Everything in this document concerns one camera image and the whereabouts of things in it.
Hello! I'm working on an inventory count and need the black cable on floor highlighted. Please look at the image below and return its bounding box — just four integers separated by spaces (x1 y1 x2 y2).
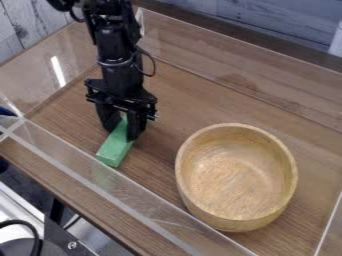
0 219 44 256

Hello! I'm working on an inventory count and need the clear acrylic tray wall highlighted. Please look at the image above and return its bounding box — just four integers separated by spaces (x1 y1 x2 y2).
0 9 342 256

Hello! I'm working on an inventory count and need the black metal table leg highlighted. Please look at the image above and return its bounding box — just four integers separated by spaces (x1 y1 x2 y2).
44 199 66 240

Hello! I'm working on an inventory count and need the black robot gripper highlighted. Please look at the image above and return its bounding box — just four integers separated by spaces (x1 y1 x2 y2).
84 56 158 141

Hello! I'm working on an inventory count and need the brown wooden bowl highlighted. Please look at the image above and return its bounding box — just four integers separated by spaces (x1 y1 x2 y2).
175 123 298 233

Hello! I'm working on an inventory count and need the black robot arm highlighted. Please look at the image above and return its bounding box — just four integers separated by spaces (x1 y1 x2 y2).
47 0 158 141

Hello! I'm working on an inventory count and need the blue object at left edge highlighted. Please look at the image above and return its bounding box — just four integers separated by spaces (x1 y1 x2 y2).
0 106 17 116

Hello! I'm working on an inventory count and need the green rectangular block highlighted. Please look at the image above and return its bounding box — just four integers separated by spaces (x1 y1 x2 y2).
96 116 134 168

